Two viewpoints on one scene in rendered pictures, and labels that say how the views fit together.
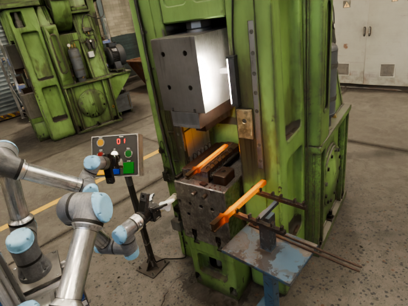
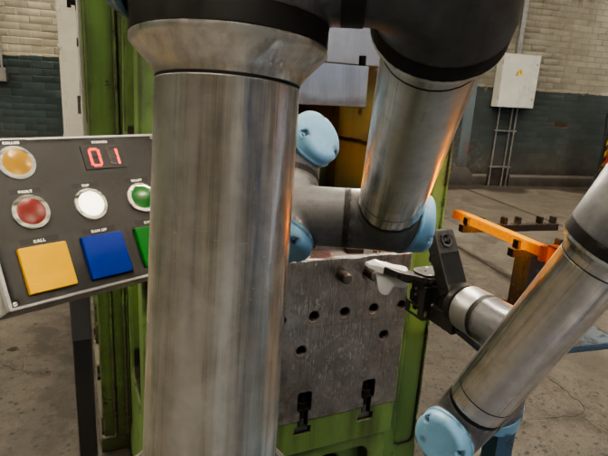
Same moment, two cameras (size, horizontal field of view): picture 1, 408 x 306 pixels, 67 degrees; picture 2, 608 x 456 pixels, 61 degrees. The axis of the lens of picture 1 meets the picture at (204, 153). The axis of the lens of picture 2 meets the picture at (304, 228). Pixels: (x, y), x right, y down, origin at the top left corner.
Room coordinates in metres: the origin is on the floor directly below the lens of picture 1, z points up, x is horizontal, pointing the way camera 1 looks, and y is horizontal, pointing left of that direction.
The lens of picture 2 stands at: (1.15, 1.19, 1.31)
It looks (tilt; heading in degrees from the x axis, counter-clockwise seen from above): 15 degrees down; 298
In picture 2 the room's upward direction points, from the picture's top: 3 degrees clockwise
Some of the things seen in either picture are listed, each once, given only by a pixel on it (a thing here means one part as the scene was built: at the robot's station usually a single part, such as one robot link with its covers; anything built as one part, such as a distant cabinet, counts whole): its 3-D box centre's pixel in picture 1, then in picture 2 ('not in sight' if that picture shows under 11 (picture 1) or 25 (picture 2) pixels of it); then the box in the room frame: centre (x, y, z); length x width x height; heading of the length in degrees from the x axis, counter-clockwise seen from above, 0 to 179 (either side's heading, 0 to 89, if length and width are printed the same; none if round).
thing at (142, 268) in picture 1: (151, 261); not in sight; (1.97, 0.57, 0.05); 0.22 x 0.22 x 0.09; 52
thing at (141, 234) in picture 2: (129, 167); (156, 244); (1.83, 0.50, 1.01); 0.07 x 0.05 x 0.07; 77
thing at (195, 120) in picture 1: (205, 108); (295, 82); (1.86, -0.05, 1.32); 0.42 x 0.20 x 0.10; 142
